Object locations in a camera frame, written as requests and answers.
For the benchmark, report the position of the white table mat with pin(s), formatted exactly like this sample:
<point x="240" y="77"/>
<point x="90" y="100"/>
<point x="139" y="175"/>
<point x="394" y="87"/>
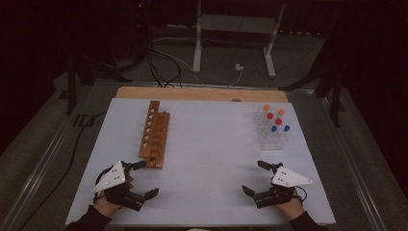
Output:
<point x="208" y="160"/>

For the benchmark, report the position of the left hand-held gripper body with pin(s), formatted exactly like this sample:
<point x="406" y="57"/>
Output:
<point x="110" y="178"/>

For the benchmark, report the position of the white metal stand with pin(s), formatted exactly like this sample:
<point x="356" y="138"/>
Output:
<point x="234" y="24"/>

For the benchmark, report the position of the orange cap test tube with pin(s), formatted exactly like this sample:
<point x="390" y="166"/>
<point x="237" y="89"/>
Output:
<point x="267" y="107"/>
<point x="281" y="112"/>

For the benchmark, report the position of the person's left hand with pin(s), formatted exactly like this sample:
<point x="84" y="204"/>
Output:
<point x="106" y="207"/>

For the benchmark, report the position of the red cap test tube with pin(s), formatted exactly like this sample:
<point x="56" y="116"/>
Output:
<point x="270" y="115"/>
<point x="278" y="121"/>

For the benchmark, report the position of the wooden test tube rack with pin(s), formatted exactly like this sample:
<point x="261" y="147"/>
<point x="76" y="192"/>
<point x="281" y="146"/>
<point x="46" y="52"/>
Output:
<point x="157" y="134"/>

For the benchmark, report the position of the white plug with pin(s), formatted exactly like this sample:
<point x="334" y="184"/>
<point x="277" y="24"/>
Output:
<point x="239" y="67"/>

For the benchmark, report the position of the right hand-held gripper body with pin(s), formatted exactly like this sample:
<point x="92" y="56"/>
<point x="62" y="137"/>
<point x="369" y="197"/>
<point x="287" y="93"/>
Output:
<point x="288" y="178"/>

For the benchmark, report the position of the person's right hand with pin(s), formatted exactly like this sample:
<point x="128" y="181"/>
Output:
<point x="293" y="208"/>

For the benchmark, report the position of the black stand legs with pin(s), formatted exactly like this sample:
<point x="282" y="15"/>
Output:
<point x="336" y="102"/>
<point x="71" y="89"/>

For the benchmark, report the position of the black floor bracket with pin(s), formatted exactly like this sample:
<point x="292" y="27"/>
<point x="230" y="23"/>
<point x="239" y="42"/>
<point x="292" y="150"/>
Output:
<point x="84" y="120"/>

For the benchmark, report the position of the clear acrylic tube rack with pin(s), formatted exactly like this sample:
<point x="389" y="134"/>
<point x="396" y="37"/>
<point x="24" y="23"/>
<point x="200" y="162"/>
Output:
<point x="272" y="141"/>

